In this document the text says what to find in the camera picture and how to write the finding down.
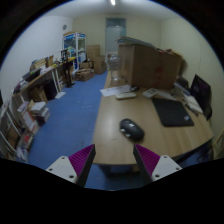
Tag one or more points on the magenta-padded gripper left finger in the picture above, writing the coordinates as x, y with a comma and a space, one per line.
60, 166

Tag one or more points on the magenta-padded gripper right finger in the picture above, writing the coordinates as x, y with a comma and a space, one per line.
165, 165

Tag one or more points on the black computer mouse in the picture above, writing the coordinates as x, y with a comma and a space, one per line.
131, 129

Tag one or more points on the black mouse pad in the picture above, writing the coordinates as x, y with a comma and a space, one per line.
172, 112

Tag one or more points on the cluttered shelf unit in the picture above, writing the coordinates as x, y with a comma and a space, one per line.
20, 123

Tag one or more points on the white open book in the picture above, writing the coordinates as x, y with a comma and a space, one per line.
194, 104

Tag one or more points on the white paper sheet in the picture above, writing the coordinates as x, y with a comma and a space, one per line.
165, 95
113, 90

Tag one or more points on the black monitor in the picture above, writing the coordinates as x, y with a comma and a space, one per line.
200, 91

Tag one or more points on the open low cardboard box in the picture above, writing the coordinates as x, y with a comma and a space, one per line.
84, 75

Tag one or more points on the black tall stand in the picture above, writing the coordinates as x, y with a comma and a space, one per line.
68, 71

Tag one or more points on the large brown cardboard box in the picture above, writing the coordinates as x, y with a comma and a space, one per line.
150, 68

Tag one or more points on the clear glass jar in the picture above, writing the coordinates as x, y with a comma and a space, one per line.
115, 68

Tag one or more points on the stacked brown cardboard boxes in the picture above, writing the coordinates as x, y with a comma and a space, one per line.
96, 58

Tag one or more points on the blue white glass cabinet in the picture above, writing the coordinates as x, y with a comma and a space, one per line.
74, 46

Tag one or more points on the stack of papers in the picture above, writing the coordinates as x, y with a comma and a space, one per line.
133, 41

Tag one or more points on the grey door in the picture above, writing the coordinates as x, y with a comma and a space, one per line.
115, 35

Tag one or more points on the ceiling tube light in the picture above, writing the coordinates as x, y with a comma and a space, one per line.
112, 2

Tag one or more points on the round wall clock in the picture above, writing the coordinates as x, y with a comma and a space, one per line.
64, 27

